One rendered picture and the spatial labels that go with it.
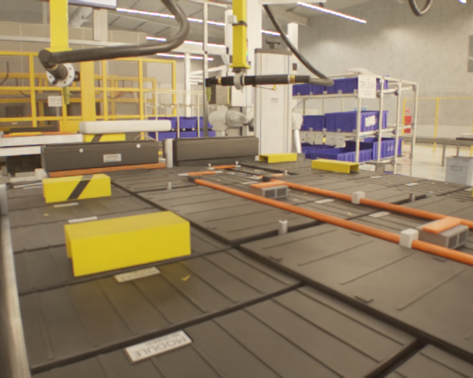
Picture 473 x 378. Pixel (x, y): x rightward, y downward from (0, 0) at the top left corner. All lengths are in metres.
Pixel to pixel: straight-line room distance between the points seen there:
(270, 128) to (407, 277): 2.81
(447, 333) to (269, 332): 0.15
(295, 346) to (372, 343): 0.06
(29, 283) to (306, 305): 0.31
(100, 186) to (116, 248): 0.45
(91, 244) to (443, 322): 0.38
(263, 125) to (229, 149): 1.54
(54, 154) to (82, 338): 1.07
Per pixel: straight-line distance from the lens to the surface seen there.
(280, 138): 3.23
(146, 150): 1.44
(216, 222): 0.62
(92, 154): 1.39
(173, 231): 0.48
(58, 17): 1.29
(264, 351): 0.31
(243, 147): 1.66
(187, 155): 1.52
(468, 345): 0.34
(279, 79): 1.66
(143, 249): 0.47
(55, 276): 0.47
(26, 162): 5.68
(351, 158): 3.84
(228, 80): 1.74
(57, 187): 0.88
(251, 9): 5.40
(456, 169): 7.27
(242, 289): 0.40
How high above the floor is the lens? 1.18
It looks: 11 degrees down
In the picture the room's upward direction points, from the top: straight up
